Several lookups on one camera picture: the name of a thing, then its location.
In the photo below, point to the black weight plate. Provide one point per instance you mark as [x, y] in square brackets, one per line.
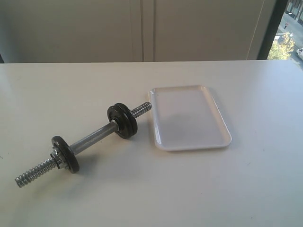
[130, 118]
[66, 151]

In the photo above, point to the black plastic disc wheel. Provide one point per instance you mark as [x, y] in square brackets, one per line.
[116, 114]

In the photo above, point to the chrome threaded dumbbell bar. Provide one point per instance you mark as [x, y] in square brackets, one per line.
[77, 147]

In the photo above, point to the white rectangular plastic tray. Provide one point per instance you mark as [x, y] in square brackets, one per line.
[187, 118]

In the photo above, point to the chrome spinlock collar nut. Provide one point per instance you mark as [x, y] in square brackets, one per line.
[59, 159]

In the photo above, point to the dark window frame post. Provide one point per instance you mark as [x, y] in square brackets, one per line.
[272, 27]

